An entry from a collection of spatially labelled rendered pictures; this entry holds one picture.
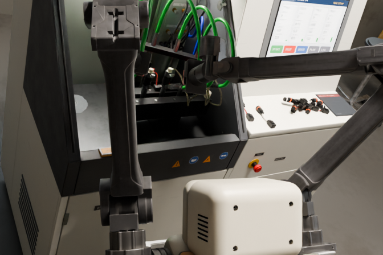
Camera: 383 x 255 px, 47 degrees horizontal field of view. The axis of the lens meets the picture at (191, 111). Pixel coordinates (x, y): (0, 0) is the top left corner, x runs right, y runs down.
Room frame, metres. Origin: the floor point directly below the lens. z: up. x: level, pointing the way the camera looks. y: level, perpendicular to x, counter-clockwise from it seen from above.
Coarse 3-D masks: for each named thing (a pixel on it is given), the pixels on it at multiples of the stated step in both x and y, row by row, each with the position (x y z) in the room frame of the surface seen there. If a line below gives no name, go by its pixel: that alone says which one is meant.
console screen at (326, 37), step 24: (288, 0) 1.76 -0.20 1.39; (312, 0) 1.85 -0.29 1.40; (336, 0) 1.95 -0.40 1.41; (288, 24) 1.77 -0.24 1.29; (312, 24) 1.86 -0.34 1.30; (336, 24) 1.96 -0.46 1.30; (264, 48) 1.69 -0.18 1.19; (288, 48) 1.77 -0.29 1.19; (312, 48) 1.87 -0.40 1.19; (336, 48) 1.98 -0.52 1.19
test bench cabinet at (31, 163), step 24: (24, 96) 1.34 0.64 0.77; (24, 120) 1.31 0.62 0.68; (24, 144) 1.28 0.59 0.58; (24, 168) 1.25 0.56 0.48; (48, 168) 1.04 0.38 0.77; (24, 192) 1.21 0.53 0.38; (48, 192) 1.01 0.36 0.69; (24, 216) 1.17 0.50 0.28; (48, 216) 0.98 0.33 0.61; (24, 240) 1.15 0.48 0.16; (48, 240) 0.95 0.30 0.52
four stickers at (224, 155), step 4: (224, 152) 1.32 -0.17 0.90; (228, 152) 1.34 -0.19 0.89; (196, 156) 1.24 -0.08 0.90; (208, 156) 1.28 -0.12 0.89; (212, 156) 1.29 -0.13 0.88; (220, 156) 1.32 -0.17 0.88; (224, 156) 1.33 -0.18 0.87; (176, 160) 1.18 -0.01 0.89; (180, 160) 1.20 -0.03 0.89; (192, 160) 1.23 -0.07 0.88; (196, 160) 1.24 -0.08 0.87; (204, 160) 1.27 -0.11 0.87; (208, 160) 1.28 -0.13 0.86; (172, 164) 1.18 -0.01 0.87; (176, 164) 1.19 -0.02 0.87; (180, 164) 1.20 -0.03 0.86
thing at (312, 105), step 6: (294, 102) 1.70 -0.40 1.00; (300, 102) 1.70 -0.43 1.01; (306, 102) 1.70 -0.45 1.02; (312, 102) 1.74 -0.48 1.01; (318, 102) 1.76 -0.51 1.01; (294, 108) 1.63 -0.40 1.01; (300, 108) 1.68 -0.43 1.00; (306, 108) 1.70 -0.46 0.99; (312, 108) 1.73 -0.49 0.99; (318, 108) 1.74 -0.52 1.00; (324, 108) 1.76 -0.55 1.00
